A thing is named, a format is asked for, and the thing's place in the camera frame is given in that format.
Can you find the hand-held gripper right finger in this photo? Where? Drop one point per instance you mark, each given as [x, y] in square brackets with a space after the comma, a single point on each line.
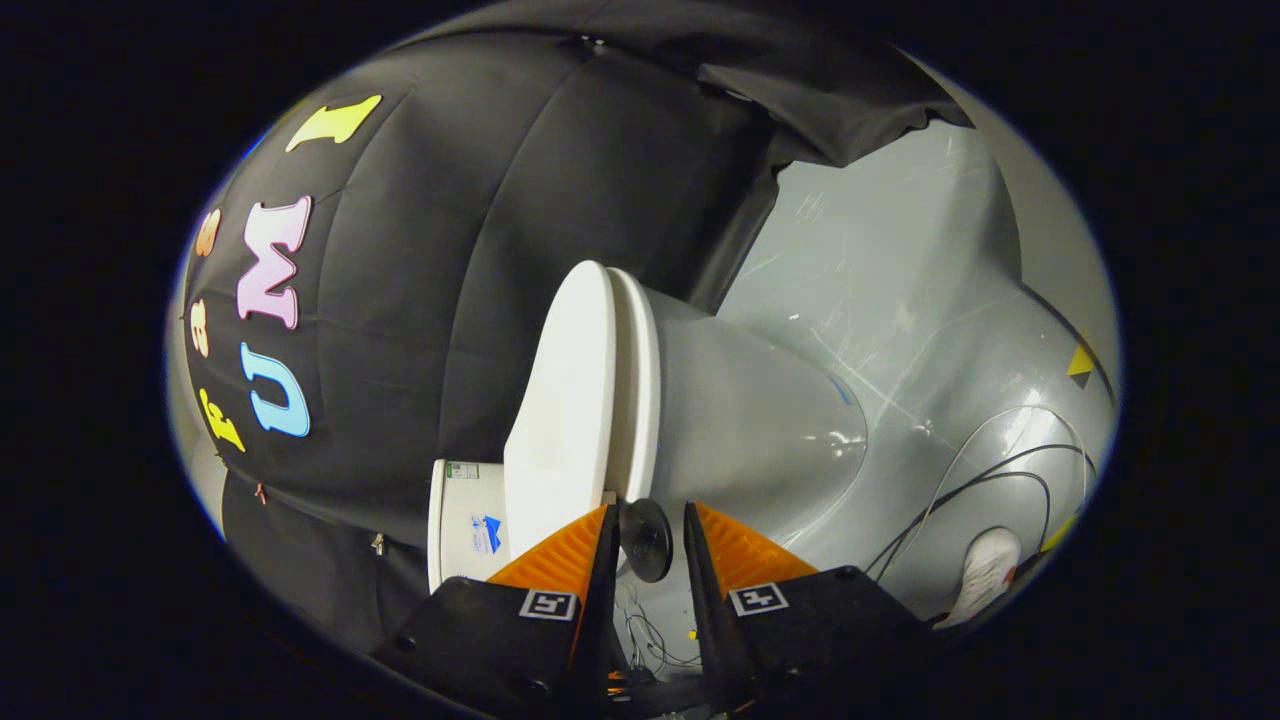
[708, 610]

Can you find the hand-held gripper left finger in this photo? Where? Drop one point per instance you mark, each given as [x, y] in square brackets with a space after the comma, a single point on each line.
[600, 600]

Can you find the round black lid tab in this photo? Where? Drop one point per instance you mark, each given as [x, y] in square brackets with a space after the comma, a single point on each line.
[645, 540]

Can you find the white toilet tank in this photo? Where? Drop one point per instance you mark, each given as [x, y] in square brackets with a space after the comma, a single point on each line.
[465, 500]

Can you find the person's white shoe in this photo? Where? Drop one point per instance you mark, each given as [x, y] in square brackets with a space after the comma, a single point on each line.
[985, 570]

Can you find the black backdrop cloth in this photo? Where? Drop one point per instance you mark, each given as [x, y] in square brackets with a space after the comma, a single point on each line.
[430, 300]

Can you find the yellow tape mark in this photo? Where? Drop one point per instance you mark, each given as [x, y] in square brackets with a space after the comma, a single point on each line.
[1080, 362]
[1060, 534]

